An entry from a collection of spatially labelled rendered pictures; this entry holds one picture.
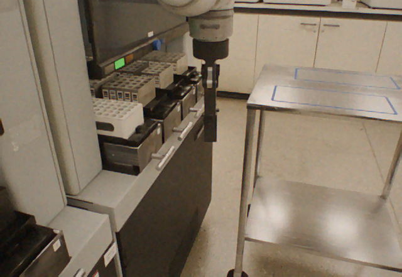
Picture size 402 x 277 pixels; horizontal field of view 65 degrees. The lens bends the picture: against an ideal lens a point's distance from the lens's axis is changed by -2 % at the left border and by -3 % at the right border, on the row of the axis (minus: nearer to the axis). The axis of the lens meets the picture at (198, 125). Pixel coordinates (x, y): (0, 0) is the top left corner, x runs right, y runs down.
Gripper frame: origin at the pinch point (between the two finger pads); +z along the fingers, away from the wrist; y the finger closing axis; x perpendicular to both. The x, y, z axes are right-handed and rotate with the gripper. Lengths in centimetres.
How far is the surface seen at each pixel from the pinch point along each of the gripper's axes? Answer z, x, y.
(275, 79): 2.4, 21.2, -43.8
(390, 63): 37, 142, -202
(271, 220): 56, 23, -32
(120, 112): -2.5, -21.3, -1.6
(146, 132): 2.4, -15.4, -1.4
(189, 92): 3.5, -8.2, -32.7
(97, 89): -2.6, -32.7, -17.3
